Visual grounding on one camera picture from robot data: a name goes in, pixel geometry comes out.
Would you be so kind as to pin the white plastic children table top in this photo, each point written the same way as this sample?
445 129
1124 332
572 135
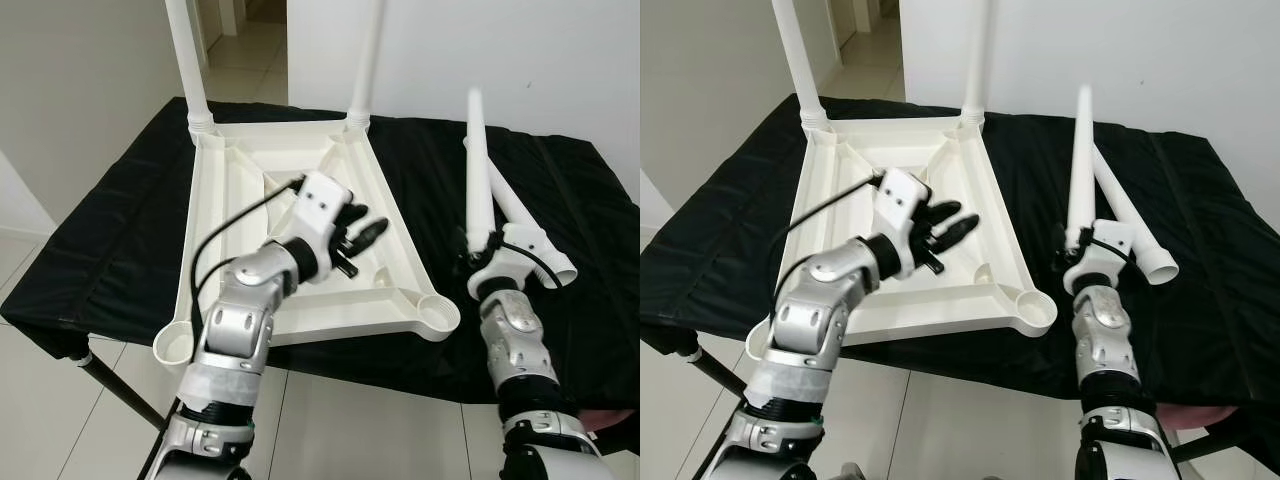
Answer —
330 305
940 300

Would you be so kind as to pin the white plastic table leg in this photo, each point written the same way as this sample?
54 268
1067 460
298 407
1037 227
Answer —
480 170
368 60
797 60
518 210
980 60
1125 205
187 60
1081 170

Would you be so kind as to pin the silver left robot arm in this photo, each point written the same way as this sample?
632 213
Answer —
810 320
240 330

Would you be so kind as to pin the pink stool seat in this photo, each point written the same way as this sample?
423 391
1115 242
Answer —
1195 416
610 416

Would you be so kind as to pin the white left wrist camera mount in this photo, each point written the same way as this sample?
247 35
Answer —
905 195
320 200

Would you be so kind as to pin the black metal frame leg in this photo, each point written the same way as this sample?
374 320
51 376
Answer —
715 372
1215 443
618 440
120 390

